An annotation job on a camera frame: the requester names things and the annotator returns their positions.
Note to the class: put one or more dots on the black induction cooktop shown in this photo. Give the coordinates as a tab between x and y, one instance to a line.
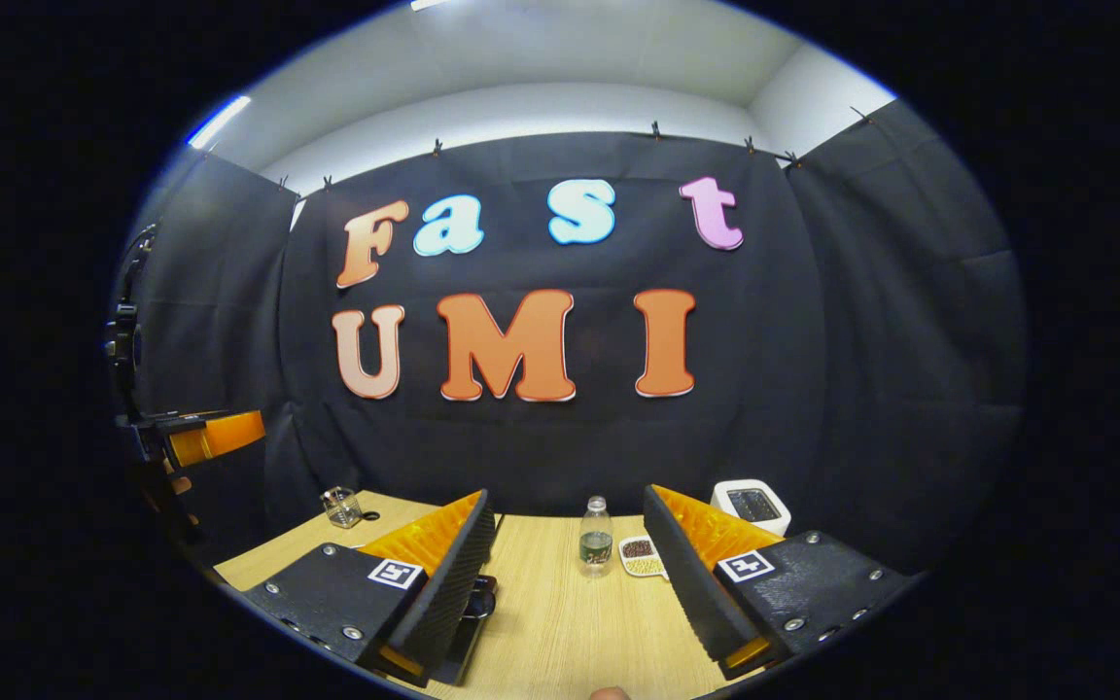
463	651

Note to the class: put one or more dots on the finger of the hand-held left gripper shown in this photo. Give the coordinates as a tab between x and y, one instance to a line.
225	435

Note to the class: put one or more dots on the row of black clips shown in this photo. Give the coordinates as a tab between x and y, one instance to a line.
655	129

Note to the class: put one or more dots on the white toaster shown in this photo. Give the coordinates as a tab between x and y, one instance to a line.
774	506

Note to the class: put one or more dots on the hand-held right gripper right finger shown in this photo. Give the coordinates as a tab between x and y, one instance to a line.
691	593

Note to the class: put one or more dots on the white divided dish of beans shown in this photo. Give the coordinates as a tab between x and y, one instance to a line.
643	556

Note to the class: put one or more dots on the clear plastic water bottle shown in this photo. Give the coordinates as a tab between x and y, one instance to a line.
596	544

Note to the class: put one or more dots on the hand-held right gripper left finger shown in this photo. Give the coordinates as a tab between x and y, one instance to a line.
448	593

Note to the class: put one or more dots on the black backdrop cloth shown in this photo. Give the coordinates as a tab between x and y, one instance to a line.
560	447

